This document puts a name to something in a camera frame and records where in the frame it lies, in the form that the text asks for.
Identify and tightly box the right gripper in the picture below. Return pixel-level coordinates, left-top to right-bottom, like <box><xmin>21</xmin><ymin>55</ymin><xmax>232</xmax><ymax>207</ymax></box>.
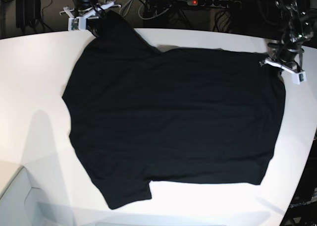
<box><xmin>59</xmin><ymin>1</ymin><xmax>121</xmax><ymax>19</ymax></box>

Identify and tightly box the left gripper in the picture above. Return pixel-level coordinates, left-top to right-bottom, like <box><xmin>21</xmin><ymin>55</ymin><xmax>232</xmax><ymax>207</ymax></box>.
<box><xmin>260</xmin><ymin>57</ymin><xmax>301</xmax><ymax>74</ymax></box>

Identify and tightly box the black printed t-shirt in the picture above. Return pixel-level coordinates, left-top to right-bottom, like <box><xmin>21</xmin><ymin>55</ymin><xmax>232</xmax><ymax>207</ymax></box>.
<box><xmin>62</xmin><ymin>11</ymin><xmax>286</xmax><ymax>210</ymax></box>

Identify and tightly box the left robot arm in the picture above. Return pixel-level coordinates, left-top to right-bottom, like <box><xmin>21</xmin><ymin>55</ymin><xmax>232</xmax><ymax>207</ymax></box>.
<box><xmin>261</xmin><ymin>0</ymin><xmax>317</xmax><ymax>76</ymax></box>

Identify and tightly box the black device on floor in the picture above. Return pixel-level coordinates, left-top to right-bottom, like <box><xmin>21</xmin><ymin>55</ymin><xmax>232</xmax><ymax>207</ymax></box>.
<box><xmin>15</xmin><ymin>0</ymin><xmax>41</xmax><ymax>28</ymax></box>

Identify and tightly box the black power strip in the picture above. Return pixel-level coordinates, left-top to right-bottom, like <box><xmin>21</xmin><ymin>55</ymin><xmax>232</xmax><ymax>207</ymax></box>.
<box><xmin>186</xmin><ymin>0</ymin><xmax>242</xmax><ymax>8</ymax></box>

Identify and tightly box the grey plastic bin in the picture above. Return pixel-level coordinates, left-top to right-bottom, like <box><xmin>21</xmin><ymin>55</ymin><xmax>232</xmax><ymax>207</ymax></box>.
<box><xmin>0</xmin><ymin>168</ymin><xmax>43</xmax><ymax>226</ymax></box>

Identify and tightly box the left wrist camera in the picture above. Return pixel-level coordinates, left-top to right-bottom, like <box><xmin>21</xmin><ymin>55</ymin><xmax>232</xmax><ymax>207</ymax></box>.
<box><xmin>292</xmin><ymin>71</ymin><xmax>307</xmax><ymax>85</ymax></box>

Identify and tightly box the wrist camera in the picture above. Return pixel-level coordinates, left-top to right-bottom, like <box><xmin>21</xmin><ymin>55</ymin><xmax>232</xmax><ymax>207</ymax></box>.
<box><xmin>292</xmin><ymin>71</ymin><xmax>307</xmax><ymax>85</ymax></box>
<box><xmin>68</xmin><ymin>16</ymin><xmax>87</xmax><ymax>31</ymax></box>

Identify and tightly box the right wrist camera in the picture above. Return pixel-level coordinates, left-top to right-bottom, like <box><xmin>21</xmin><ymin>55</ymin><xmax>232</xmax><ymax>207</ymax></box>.
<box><xmin>68</xmin><ymin>16</ymin><xmax>87</xmax><ymax>31</ymax></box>

